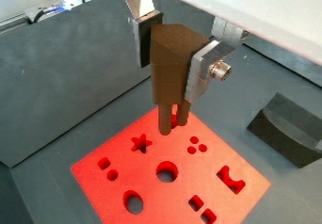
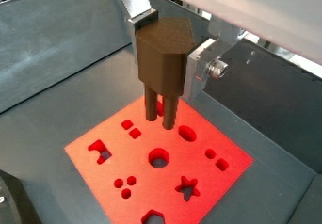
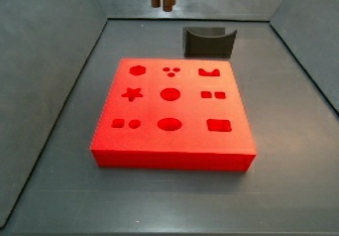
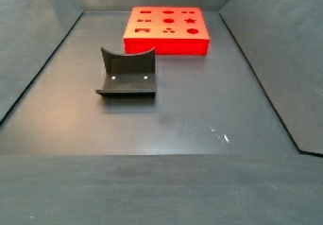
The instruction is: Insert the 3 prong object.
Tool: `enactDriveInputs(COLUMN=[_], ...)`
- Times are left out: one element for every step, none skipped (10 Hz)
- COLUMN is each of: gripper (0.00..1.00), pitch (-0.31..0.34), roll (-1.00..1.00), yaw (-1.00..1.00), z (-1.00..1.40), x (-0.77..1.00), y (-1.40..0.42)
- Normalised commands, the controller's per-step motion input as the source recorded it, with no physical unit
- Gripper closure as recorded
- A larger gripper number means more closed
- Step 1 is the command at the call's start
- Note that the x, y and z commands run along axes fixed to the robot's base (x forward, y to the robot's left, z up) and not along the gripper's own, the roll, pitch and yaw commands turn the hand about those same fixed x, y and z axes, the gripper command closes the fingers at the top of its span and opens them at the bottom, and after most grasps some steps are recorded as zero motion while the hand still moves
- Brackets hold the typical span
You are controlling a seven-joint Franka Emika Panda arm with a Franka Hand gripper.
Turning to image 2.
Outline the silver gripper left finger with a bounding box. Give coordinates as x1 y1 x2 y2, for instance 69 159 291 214
117 0 159 56

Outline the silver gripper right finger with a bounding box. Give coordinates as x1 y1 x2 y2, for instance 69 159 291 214
183 16 245 100

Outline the brown three prong peg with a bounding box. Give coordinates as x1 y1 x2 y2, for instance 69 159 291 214
136 18 195 130

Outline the red shape sorter block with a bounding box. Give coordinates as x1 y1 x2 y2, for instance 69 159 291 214
65 99 252 224

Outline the black block holder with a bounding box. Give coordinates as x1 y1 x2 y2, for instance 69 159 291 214
0 170 42 224

